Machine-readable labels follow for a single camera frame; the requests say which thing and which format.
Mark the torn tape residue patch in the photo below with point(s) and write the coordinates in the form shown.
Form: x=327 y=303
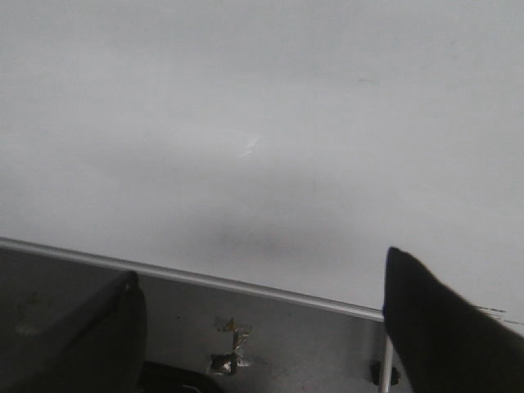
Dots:
x=225 y=363

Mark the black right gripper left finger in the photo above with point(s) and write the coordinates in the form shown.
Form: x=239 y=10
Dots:
x=99 y=346

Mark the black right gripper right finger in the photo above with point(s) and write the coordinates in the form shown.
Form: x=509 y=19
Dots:
x=445 y=343

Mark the white glossy whiteboard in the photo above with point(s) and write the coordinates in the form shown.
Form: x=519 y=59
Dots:
x=286 y=144

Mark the grey aluminium whiteboard tray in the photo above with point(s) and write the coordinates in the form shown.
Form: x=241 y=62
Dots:
x=302 y=343

